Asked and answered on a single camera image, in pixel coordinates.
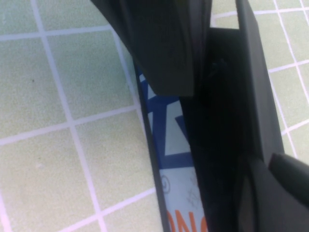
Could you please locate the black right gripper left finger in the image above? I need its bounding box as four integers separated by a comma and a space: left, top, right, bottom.
238, 159, 309, 232

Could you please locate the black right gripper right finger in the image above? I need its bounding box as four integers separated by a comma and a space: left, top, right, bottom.
268, 152, 309, 206

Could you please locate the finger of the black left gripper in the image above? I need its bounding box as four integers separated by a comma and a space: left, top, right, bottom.
193, 0, 213, 73
90, 0, 195, 98

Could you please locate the black printed glasses case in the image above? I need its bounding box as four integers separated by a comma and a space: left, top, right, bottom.
132, 0, 284, 232

